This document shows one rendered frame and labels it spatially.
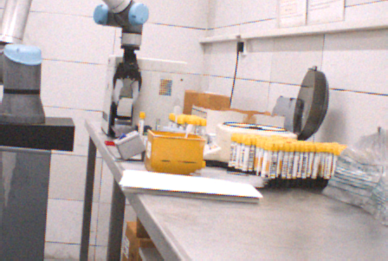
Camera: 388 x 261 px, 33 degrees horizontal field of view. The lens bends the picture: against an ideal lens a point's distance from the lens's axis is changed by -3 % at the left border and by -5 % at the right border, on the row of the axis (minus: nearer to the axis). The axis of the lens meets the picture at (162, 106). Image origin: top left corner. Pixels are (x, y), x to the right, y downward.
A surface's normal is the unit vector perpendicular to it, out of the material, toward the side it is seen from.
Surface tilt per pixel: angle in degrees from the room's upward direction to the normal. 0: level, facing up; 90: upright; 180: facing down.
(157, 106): 90
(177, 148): 90
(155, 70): 89
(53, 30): 90
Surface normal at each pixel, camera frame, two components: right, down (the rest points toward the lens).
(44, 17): 0.17, 0.07
